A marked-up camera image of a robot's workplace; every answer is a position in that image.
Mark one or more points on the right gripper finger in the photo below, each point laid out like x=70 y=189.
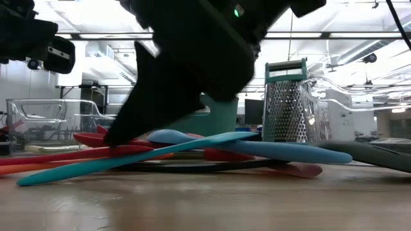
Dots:
x=154 y=99

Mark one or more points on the teal silicone spatula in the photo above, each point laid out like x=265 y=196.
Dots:
x=96 y=165

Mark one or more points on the red silicone spatula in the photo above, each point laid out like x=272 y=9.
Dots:
x=64 y=156

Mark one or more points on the orange silicone spatula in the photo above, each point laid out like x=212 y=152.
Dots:
x=19 y=168

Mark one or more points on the pink silicone spatula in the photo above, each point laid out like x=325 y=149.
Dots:
x=298 y=170

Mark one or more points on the dark grey slotted spoon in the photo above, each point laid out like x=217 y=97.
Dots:
x=379 y=154

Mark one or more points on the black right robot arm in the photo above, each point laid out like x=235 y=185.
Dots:
x=308 y=8

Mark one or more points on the black ceiling spotlight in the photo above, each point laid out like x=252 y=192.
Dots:
x=33 y=64
x=370 y=58

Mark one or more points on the teal plastic bin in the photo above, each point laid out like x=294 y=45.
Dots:
x=224 y=122

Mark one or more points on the black monitor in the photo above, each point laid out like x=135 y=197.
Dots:
x=254 y=112

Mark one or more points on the clear plastic bin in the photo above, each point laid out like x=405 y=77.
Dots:
x=321 y=122
x=13 y=128

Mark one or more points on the teal metal box grater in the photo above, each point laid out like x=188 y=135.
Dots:
x=282 y=112

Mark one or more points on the black ceiling light strip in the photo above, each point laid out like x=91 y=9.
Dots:
x=324 y=35

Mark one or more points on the white cabinet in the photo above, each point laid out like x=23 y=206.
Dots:
x=340 y=112

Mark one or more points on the black metal table frame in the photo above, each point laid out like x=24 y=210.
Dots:
x=106 y=96

